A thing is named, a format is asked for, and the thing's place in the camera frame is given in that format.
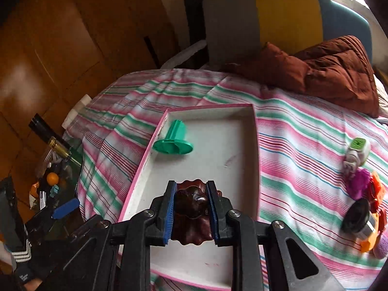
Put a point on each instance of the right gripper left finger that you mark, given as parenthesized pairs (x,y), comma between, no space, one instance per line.
(160,230)

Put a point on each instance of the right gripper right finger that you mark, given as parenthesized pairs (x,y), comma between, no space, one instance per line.
(219,207)

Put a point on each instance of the dark red carved wooden piece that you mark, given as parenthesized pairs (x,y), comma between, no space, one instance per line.
(191,214)

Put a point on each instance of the purple perforated plastic dome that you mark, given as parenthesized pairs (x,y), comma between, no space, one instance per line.
(358,183)

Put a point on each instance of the white green plug device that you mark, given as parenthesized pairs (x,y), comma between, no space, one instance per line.
(356,155)

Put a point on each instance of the pink white tray box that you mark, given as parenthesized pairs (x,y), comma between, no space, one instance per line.
(225,150)

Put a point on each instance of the green plastic funnel piece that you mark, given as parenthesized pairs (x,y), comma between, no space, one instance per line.
(175,142)

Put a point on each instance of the striped bed sheet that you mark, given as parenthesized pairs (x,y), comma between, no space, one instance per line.
(302,142)

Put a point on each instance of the glass bedside table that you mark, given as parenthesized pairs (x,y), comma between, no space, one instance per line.
(42,226)

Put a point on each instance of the orange ball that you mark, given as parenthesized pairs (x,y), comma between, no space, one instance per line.
(52,179)

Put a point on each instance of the black gold bottle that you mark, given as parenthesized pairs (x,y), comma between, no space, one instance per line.
(49,136)

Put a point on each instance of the black grey cylindrical cap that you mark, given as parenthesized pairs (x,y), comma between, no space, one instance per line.
(359,220)

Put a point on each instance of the orange yellow plastic toy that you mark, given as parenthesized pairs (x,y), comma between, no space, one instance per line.
(375,195)

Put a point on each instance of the purple oval soap case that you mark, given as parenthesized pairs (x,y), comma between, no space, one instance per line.
(380,249)

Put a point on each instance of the rust brown quilt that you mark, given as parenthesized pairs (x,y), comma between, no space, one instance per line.
(336,70)

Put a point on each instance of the multicolour padded headboard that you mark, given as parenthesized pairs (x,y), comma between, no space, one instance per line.
(236,28)

